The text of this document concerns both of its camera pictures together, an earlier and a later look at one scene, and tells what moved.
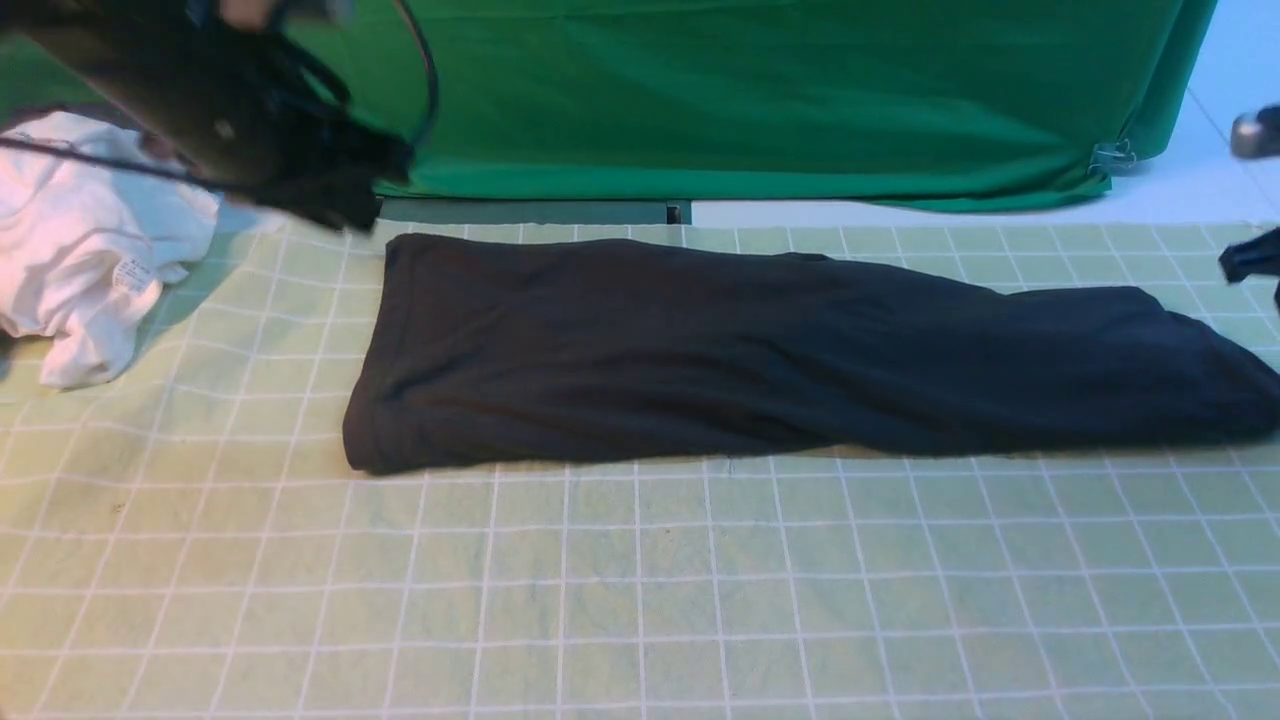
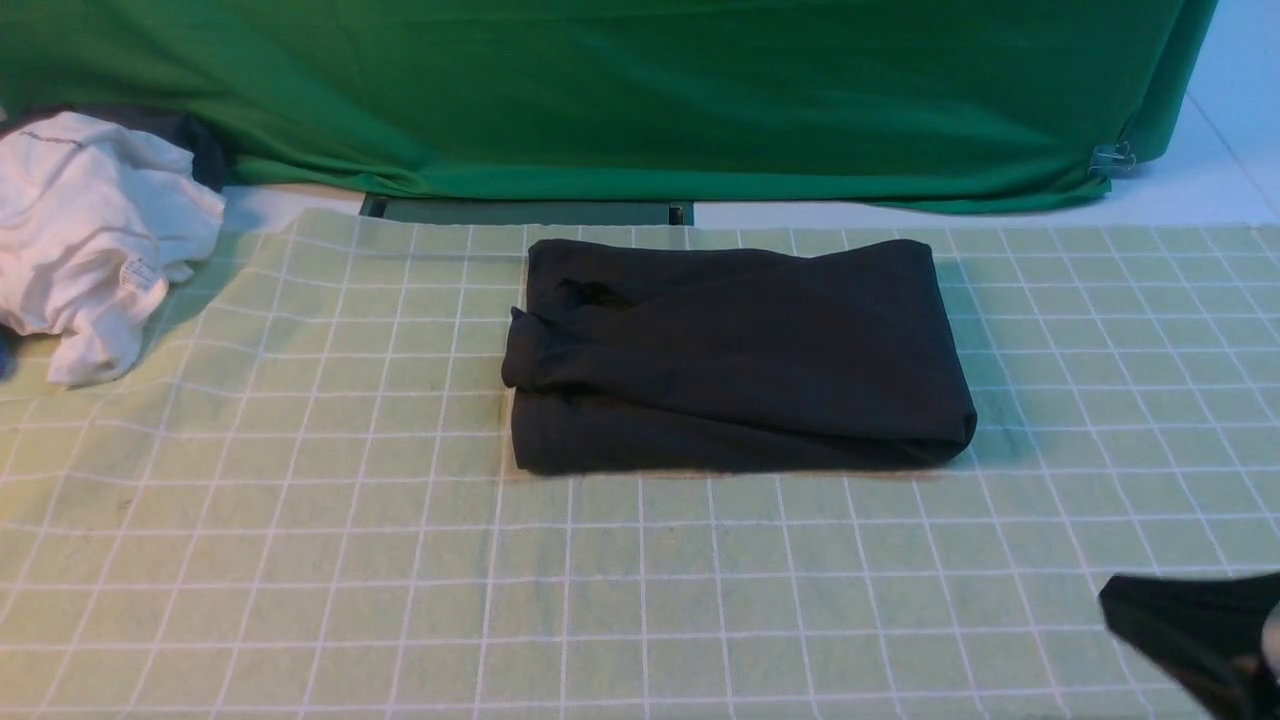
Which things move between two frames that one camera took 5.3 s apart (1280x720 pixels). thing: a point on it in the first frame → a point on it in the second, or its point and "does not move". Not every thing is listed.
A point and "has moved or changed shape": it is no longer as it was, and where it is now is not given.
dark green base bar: (538, 210) does not move
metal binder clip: (1112, 154) does not move
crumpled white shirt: (86, 245) does not move
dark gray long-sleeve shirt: (494, 352) has moved or changed shape
